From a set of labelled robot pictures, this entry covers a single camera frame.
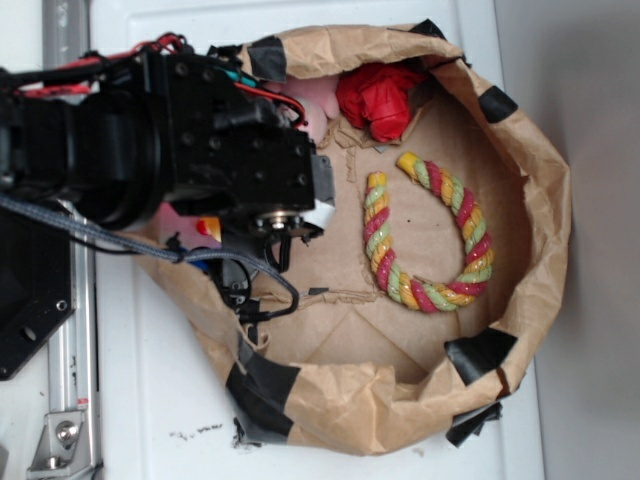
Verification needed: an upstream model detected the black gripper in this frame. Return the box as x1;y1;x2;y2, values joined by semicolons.
141;52;335;240

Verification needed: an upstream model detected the yellow rubber duck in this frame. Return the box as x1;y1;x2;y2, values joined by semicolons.
196;217;222;242

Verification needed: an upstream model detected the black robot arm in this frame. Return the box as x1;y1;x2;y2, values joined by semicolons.
1;34;335;240

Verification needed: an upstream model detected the pink plush bunny toy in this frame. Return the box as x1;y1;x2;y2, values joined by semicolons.
154;76;339;248

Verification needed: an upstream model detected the red crumpled cloth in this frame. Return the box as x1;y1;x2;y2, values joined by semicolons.
336;63;427;143

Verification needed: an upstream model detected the brown paper bag bin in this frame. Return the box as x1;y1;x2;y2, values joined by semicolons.
139;22;571;455

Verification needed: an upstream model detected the multicolour twisted rope toy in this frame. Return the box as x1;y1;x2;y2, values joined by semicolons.
363;152;495;314

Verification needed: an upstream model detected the grey braided cable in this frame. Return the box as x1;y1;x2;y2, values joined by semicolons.
0;193;301;321

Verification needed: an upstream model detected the aluminium extrusion rail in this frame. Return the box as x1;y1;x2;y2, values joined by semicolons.
42;1;104;479

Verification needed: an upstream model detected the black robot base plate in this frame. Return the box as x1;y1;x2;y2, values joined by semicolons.
1;211;73;381

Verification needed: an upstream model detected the metal corner bracket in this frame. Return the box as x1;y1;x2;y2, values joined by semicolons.
26;411;91;479

